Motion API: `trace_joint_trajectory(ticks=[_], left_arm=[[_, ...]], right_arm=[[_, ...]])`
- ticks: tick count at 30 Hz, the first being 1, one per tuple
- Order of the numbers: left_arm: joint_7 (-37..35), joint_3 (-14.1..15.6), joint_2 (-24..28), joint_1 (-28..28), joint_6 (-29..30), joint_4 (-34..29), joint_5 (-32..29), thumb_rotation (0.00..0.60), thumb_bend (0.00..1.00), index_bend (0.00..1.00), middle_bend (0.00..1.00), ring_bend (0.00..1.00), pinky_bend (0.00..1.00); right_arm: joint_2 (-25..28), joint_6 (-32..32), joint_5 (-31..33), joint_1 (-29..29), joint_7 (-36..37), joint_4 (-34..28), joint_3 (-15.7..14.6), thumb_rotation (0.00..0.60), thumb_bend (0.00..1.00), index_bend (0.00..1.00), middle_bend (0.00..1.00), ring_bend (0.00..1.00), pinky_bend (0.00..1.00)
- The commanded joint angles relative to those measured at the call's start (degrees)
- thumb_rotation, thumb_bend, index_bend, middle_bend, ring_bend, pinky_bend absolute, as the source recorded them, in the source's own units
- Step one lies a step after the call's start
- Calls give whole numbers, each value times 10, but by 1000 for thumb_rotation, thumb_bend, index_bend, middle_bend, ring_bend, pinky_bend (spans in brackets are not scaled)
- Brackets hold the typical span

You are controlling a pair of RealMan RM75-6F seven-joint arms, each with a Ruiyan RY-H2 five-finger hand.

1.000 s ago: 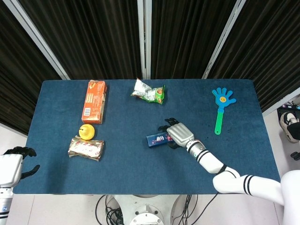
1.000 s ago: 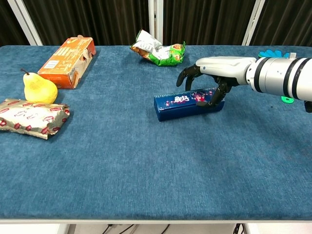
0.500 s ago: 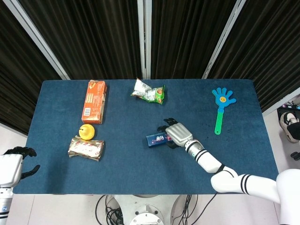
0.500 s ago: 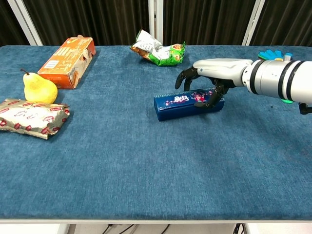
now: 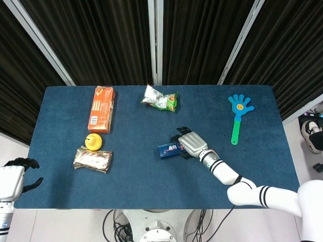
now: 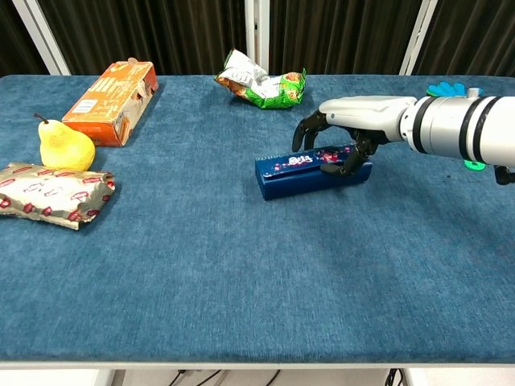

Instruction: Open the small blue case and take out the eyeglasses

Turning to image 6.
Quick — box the green crumpled snack bag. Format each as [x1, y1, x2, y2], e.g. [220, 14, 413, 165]
[214, 48, 307, 110]

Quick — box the orange cardboard carton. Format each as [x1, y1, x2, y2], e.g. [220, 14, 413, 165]
[62, 59, 159, 148]

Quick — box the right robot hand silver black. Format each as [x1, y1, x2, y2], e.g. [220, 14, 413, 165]
[292, 96, 418, 178]

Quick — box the yellow pear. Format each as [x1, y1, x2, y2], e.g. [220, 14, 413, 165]
[33, 113, 97, 171]

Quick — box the silver foil snack packet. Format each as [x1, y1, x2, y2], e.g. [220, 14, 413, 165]
[0, 162, 117, 231]

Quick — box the black folding partition screen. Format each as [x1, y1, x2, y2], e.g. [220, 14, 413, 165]
[0, 0, 515, 77]

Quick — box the blue felt table mat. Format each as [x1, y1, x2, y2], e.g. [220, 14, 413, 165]
[0, 74, 515, 365]

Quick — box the blue rectangular box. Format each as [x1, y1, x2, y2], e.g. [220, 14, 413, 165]
[254, 143, 373, 201]

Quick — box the blue hand clapper toy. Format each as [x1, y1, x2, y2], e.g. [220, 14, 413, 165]
[426, 81, 488, 172]

